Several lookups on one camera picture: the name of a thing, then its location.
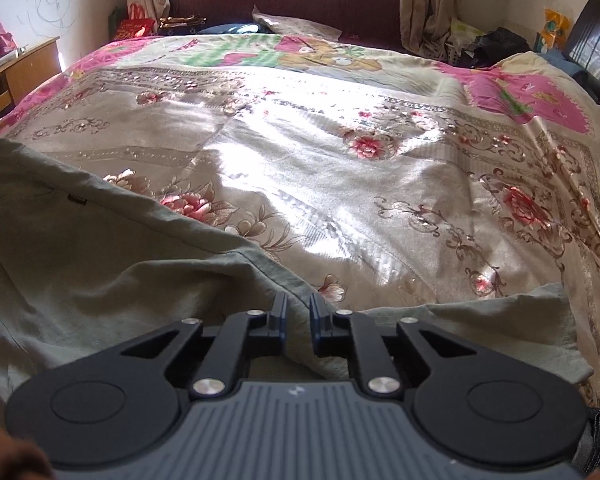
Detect pale printed cloth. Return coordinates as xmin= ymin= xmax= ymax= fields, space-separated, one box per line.
xmin=446 ymin=17 xmax=487 ymax=61

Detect wooden cabinet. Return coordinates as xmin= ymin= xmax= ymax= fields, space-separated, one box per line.
xmin=0 ymin=36 xmax=63 ymax=127

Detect floral satin blanket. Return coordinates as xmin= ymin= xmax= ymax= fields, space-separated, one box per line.
xmin=0 ymin=32 xmax=600 ymax=411

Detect gold-coloured tray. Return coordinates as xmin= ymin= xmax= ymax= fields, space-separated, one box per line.
xmin=159 ymin=16 xmax=207 ymax=32

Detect plain beige curtain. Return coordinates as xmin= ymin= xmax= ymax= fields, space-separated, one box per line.
xmin=399 ymin=0 xmax=465 ymax=59

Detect red patterned bag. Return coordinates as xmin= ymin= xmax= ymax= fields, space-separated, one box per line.
xmin=113 ymin=4 xmax=157 ymax=40

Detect dark wooden headboard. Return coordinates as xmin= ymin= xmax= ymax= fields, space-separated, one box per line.
xmin=562 ymin=0 xmax=600 ymax=81

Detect orange snack packet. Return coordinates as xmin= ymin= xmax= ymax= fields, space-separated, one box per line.
xmin=539 ymin=7 xmax=572 ymax=52

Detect pink cloth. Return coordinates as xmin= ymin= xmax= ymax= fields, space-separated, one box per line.
xmin=0 ymin=14 xmax=19 ymax=55

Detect black bag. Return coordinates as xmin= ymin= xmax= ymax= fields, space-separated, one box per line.
xmin=472 ymin=27 xmax=534 ymax=68

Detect blue cloth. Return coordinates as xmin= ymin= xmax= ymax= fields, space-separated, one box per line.
xmin=534 ymin=50 xmax=575 ymax=69

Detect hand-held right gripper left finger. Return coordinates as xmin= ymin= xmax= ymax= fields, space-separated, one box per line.
xmin=121 ymin=293 xmax=288 ymax=403

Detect printed pillow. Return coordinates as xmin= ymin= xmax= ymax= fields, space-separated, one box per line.
xmin=252 ymin=6 xmax=342 ymax=40

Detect grey-green pants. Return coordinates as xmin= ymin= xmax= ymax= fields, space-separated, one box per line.
xmin=0 ymin=135 xmax=595 ymax=413

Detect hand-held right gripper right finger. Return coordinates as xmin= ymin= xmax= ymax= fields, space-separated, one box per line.
xmin=309 ymin=293 xmax=477 ymax=403

